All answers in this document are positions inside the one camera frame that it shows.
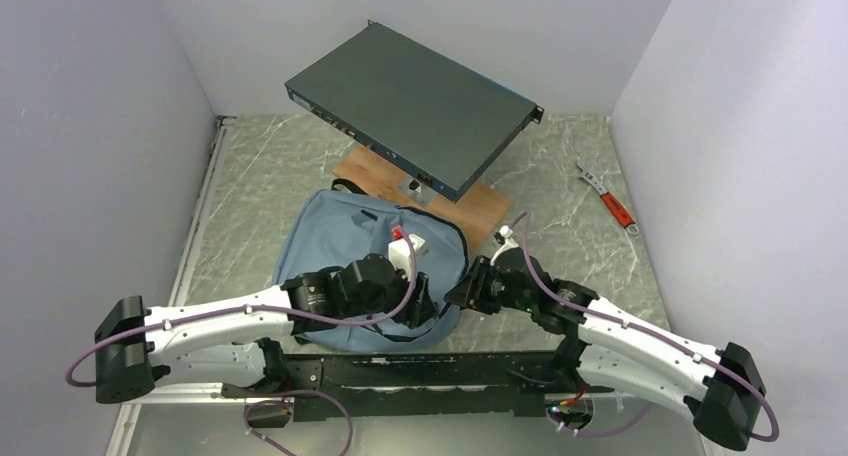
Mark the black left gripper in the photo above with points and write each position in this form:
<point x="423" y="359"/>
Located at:
<point x="420" y="306"/>

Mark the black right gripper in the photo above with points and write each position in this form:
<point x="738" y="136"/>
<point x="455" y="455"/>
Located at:
<point x="471" y="289"/>

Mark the blue student backpack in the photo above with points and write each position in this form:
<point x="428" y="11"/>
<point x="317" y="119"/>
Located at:
<point x="335" y="228"/>

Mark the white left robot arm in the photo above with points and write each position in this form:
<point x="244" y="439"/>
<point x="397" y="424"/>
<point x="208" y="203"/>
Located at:
<point x="237" y="341"/>

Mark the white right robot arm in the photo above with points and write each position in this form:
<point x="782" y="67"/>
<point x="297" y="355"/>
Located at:
<point x="720" y="390"/>

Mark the brown wooden board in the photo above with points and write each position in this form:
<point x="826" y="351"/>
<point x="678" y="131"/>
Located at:
<point x="478" y="213"/>

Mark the dark teal rack server unit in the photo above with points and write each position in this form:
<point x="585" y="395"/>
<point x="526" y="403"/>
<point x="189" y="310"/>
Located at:
<point x="440" y="122"/>

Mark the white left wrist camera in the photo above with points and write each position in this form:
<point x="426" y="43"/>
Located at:
<point x="404" y="248"/>

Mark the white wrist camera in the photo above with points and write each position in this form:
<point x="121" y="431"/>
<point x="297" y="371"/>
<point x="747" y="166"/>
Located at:
<point x="404" y="248"/>
<point x="504" y="237"/>

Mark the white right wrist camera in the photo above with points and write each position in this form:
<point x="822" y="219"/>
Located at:
<point x="504" y="237"/>

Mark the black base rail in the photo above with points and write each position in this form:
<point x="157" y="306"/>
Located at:
<point x="521" y="384"/>

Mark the metal stand bracket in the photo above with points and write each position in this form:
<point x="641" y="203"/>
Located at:
<point x="416" y="191"/>

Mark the red handled adjustable wrench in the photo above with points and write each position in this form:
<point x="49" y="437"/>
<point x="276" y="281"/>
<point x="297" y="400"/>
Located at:
<point x="613" y="205"/>

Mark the aluminium frame rail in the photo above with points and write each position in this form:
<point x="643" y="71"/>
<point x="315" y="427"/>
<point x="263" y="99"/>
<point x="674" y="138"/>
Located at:
<point x="128" y="415"/>

